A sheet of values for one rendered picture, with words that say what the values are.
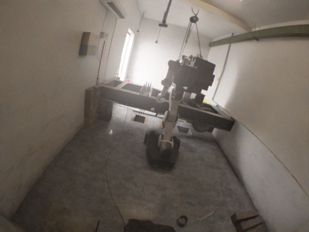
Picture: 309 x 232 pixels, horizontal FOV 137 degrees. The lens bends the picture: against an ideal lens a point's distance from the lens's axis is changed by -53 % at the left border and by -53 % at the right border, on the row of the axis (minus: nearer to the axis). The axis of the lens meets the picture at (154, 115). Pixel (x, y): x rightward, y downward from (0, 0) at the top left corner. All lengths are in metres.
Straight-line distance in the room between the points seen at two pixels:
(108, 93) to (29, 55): 1.65
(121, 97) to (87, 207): 1.81
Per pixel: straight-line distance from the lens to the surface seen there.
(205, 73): 2.65
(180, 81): 1.75
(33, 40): 1.22
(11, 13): 1.10
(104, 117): 2.54
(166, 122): 1.82
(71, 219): 1.35
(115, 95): 2.38
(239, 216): 1.79
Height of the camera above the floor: 1.25
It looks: 23 degrees down
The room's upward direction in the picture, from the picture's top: 16 degrees clockwise
